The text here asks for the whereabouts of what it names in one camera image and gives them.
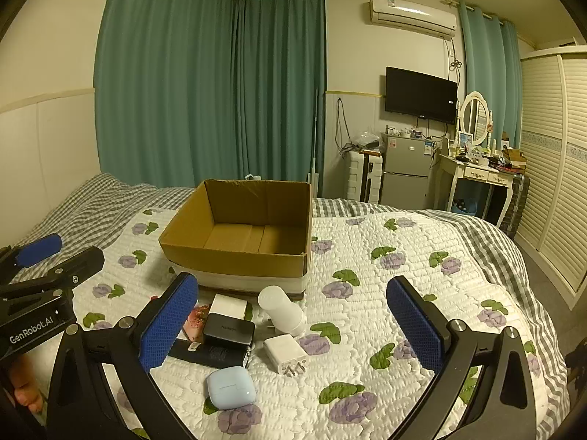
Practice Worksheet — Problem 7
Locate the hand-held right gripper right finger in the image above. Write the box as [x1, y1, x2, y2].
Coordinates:
[386, 276, 537, 440]

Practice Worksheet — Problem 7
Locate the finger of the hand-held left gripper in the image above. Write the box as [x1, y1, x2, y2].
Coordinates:
[0, 233, 63, 280]
[0, 246, 105, 305]

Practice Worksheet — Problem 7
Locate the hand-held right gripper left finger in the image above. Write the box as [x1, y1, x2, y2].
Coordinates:
[46, 272, 200, 440]

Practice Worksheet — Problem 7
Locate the pink packet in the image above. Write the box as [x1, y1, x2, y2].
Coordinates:
[182, 305, 212, 344]

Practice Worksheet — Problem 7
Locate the black remote control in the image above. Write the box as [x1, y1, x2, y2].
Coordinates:
[167, 341, 251, 370]

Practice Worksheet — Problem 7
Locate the small white box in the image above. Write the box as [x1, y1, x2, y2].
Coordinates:
[210, 293, 249, 320]

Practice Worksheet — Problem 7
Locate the light blue earbuds case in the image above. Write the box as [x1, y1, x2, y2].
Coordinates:
[205, 366, 258, 411]

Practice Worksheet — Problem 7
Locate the white plug charger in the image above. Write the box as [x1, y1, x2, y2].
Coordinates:
[263, 334, 309, 377]

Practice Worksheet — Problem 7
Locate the person's left hand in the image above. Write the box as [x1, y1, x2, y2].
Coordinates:
[9, 357, 49, 415]

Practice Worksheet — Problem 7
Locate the white floral quilt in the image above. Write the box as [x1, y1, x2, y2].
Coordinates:
[28, 206, 569, 440]

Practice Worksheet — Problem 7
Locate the white suitcase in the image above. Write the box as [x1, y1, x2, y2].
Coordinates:
[347, 151, 383, 202]

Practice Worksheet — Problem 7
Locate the black suitcase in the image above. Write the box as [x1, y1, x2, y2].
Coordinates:
[495, 172, 532, 239]

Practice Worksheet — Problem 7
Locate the grey small fridge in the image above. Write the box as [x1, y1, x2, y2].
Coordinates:
[382, 133, 434, 207]

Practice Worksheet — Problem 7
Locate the white dressing table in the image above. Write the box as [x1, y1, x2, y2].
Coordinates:
[433, 147, 519, 227]

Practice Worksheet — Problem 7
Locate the white flat mop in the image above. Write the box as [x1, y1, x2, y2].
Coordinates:
[306, 87, 322, 198]

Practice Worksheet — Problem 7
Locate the clear plastic bag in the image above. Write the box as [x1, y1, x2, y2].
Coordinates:
[353, 131, 383, 152]

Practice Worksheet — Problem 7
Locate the small brown cardboard box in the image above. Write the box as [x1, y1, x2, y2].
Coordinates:
[502, 147, 528, 168]

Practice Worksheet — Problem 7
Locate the wide green curtain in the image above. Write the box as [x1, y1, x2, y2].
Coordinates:
[94, 0, 241, 188]

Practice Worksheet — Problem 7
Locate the white oval mirror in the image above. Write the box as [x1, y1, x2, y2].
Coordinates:
[459, 91, 492, 147]

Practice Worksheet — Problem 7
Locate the white louvred wardrobe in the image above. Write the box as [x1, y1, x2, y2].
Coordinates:
[514, 46, 587, 308]

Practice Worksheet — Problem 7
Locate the narrow green curtain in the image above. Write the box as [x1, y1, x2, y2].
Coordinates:
[234, 0, 327, 195]

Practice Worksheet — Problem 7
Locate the light blue curtain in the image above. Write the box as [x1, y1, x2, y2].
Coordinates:
[459, 0, 524, 147]

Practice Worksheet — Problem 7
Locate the white air conditioner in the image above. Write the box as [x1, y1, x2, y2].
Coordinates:
[368, 0, 459, 39]

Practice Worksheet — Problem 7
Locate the black wall cable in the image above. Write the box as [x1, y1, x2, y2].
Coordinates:
[337, 98, 354, 157]

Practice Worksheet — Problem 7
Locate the black wall television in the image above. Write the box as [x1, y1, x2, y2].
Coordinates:
[384, 66, 459, 125]

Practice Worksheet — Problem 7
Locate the air conditioner cable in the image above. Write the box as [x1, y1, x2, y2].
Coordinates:
[442, 37, 462, 74]

